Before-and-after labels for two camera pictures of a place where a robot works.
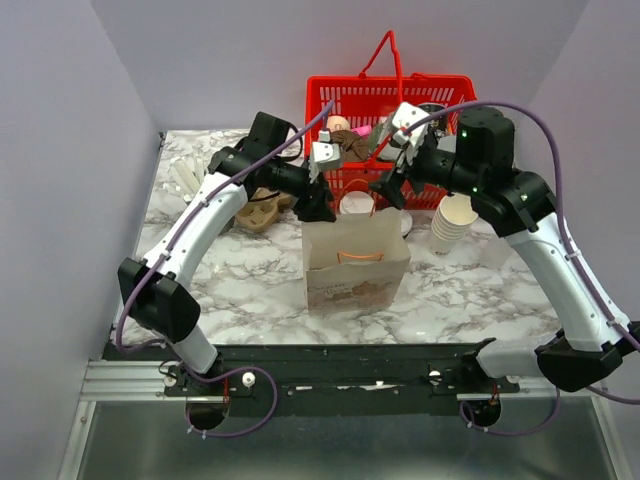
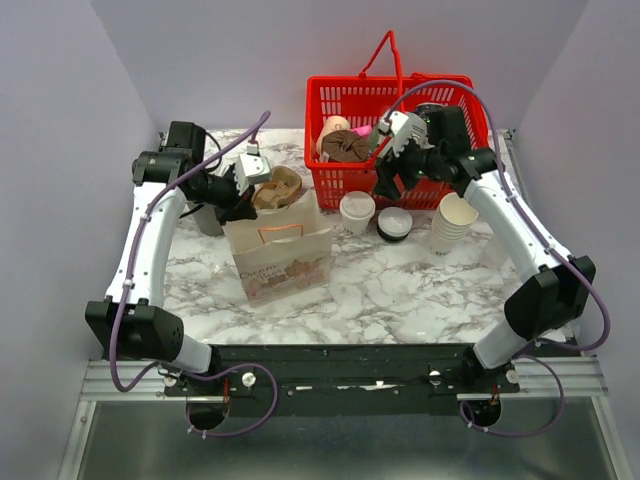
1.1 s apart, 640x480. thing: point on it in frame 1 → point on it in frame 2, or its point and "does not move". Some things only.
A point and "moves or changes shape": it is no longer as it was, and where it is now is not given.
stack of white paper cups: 452,214 does not move
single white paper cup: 356,202 does not move
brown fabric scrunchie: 353,147 does not move
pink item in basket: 363,131 does not move
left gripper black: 317,208 → 238,207
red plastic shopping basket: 387,124 does not move
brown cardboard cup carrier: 260,215 moves or changes shape
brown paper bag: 355,262 → 282,253
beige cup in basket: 337,123 does not move
